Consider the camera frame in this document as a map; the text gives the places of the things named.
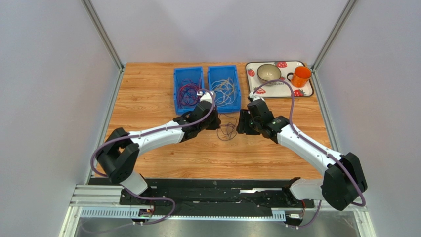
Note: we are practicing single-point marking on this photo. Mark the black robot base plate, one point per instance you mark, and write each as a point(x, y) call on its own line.
point(216, 197)

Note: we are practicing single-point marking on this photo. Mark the orange mug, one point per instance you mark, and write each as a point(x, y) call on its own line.
point(300, 76)

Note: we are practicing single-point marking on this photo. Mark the right blue plastic bin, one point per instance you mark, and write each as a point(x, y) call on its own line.
point(224, 81)

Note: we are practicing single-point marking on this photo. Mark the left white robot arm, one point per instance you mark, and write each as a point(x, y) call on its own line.
point(118, 155)

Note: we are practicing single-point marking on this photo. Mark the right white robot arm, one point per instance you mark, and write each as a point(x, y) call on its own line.
point(343, 179)

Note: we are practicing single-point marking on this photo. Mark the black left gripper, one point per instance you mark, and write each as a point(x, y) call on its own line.
point(216, 121)

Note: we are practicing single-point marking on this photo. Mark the right aluminium frame post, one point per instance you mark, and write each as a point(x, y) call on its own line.
point(350, 5)

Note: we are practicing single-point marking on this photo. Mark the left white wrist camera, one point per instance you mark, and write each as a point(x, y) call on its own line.
point(205, 96)

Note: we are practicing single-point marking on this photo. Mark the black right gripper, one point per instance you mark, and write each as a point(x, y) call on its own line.
point(247, 123)

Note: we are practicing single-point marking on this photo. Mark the left aluminium frame post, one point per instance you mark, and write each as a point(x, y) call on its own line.
point(92, 13)

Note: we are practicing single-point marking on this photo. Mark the left blue plastic bin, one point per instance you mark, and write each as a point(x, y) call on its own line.
point(187, 82)

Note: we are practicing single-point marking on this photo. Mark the beige ceramic bowl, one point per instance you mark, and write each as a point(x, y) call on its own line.
point(268, 72)

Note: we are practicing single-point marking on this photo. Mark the aluminium frame post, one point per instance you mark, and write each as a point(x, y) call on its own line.
point(92, 13)
point(350, 5)

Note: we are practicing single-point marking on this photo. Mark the blue plastic bin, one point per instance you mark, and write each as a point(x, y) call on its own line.
point(224, 81)
point(187, 82)

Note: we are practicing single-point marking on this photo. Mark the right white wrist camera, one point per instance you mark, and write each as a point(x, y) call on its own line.
point(254, 96)

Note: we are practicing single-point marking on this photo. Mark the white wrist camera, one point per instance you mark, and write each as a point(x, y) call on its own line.
point(254, 96)
point(205, 96)

